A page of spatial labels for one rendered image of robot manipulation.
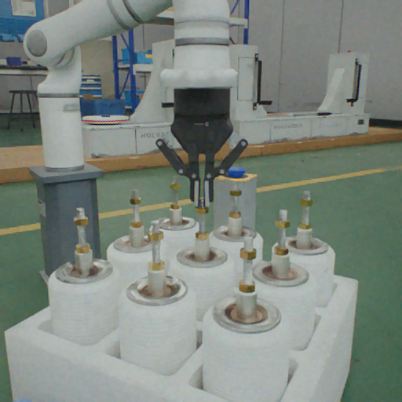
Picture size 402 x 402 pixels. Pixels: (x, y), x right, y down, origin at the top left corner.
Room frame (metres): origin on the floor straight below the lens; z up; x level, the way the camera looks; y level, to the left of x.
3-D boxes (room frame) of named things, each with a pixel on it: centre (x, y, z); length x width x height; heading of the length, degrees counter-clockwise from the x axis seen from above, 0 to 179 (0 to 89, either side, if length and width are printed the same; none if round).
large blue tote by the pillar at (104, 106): (5.22, 1.18, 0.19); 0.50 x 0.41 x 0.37; 37
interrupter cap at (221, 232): (0.68, -0.06, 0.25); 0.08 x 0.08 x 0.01
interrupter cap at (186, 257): (0.58, 0.00, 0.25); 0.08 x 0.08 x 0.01
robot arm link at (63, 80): (1.02, 0.33, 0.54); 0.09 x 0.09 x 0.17; 70
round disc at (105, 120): (2.85, 0.63, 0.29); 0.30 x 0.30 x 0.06
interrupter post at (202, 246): (0.58, 0.00, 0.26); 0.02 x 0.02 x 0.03
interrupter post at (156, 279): (0.47, 0.05, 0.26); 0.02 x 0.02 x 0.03
